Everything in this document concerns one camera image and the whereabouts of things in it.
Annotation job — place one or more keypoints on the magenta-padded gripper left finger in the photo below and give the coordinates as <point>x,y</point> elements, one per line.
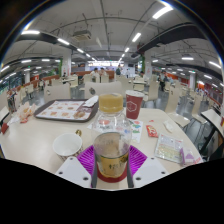
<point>75,170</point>

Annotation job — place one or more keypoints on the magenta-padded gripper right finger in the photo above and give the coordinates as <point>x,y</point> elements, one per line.
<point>146,170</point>

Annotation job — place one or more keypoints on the clear bottle with yellow drink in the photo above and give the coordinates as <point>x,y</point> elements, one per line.
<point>111,146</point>

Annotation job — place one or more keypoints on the white patterned cup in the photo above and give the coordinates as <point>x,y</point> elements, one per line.
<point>66,145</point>

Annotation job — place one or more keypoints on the clear plastic packet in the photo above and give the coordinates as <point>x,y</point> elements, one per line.
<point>168,148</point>

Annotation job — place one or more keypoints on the small red sauce packet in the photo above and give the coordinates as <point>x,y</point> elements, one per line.
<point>152,131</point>

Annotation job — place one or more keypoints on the purple white small packet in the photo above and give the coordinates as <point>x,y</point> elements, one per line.
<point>189,157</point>

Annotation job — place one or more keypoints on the small white tissue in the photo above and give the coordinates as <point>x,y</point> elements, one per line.
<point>168,126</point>

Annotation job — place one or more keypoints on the dark food tray with liner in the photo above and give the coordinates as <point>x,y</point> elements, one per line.
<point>60,111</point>

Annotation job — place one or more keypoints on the red paper cup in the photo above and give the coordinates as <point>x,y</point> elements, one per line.
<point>134,105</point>

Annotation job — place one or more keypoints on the crumpled white napkin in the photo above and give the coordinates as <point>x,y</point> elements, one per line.
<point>90,101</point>

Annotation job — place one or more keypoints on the crumpled food wrapper bag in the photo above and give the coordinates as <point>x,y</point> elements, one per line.
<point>26,111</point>

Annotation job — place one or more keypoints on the white square canteen table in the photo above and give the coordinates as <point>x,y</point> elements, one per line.
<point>3,113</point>
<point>213,120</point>

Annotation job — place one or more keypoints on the person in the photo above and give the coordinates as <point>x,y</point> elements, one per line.
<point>118,70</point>
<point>162,79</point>
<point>11,100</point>

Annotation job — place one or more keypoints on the ceiling air conditioner unit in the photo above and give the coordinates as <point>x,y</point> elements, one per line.
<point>81,35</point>

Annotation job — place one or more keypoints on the ceiling strip lights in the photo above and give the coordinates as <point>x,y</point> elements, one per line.
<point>162,12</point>

